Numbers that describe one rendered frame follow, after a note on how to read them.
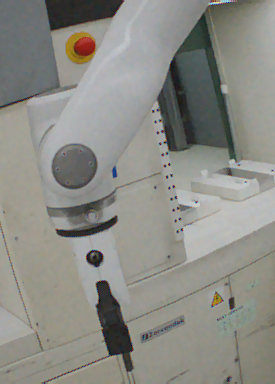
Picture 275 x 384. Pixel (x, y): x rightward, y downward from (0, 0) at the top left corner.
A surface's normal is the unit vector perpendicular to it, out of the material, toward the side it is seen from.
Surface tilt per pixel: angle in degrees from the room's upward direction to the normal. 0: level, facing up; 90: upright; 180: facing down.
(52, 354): 90
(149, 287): 90
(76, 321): 90
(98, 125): 87
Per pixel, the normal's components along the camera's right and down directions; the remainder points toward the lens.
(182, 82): -0.82, 0.30
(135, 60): 0.46, -0.46
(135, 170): 0.54, 0.12
